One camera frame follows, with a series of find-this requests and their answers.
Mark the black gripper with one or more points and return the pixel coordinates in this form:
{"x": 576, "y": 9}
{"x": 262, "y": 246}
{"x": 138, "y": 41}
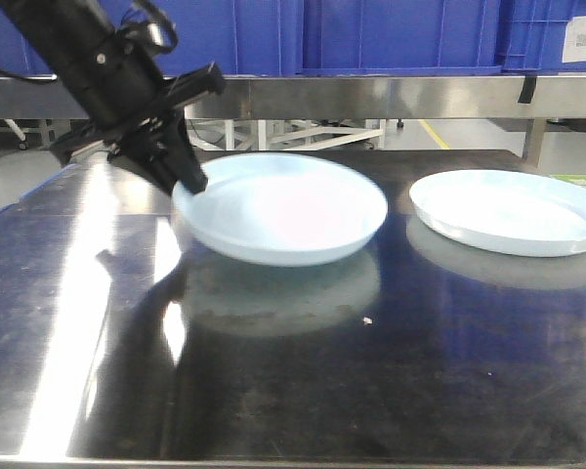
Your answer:
{"x": 153, "y": 143}

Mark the light blue plate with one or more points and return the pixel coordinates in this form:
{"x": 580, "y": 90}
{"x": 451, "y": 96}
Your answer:
{"x": 282, "y": 209}
{"x": 506, "y": 212}

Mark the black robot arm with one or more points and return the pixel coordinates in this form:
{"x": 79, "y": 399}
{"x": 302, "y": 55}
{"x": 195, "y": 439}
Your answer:
{"x": 110, "y": 72}

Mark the blue plastic bin centre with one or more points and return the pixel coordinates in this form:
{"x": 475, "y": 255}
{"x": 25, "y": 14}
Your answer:
{"x": 323, "y": 38}

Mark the blue plastic bin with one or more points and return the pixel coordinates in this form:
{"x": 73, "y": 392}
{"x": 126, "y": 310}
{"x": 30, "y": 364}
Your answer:
{"x": 531, "y": 36}
{"x": 323, "y": 38}
{"x": 16, "y": 54}

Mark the blue plastic bin left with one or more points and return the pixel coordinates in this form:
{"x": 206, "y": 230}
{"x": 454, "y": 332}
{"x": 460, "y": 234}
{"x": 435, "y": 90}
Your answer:
{"x": 16, "y": 54}

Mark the black tape strip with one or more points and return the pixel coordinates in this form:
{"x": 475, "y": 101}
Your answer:
{"x": 528, "y": 89}

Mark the blue plastic bin right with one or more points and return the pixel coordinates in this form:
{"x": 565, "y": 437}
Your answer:
{"x": 531, "y": 36}

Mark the green floor sign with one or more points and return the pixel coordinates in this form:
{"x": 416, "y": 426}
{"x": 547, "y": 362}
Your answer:
{"x": 583, "y": 185}

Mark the white paper label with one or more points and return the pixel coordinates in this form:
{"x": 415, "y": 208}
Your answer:
{"x": 574, "y": 48}

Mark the white metal frame background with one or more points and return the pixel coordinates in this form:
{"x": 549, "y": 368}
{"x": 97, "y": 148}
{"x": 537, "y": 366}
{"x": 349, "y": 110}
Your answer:
{"x": 293, "y": 134}

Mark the stainless steel shelf rail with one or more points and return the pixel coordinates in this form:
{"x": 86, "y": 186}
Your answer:
{"x": 393, "y": 97}

